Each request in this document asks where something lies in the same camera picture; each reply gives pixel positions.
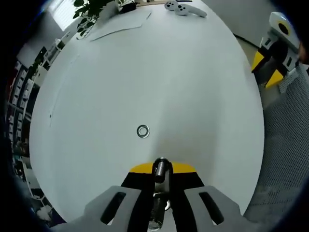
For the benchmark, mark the white paper sheet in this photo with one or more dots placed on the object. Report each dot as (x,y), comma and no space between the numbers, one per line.
(125,24)

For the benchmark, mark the large potted green plant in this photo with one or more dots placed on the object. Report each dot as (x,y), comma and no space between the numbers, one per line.
(89,12)

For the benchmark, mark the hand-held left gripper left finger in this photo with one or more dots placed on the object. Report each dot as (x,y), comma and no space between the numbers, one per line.
(116,205)

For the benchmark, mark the shelving unit with white boxes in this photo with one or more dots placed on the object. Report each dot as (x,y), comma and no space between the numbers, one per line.
(19,96)

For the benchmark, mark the large threaded steel stud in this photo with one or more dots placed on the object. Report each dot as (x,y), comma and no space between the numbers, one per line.
(157,210)

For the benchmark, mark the small black box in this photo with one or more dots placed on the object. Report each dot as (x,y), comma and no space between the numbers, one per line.
(126,5)

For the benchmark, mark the white game controller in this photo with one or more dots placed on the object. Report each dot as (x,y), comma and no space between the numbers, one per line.
(181,8)

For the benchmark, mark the person's right hand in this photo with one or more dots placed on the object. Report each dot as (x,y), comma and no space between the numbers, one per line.
(303,52)

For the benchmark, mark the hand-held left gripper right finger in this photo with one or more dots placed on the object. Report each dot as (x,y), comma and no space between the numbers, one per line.
(200,212)

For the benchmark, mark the grey mesh office chair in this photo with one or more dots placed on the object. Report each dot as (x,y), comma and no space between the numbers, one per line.
(285,145)

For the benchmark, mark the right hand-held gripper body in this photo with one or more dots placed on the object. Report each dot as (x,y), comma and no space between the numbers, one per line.
(277,33)

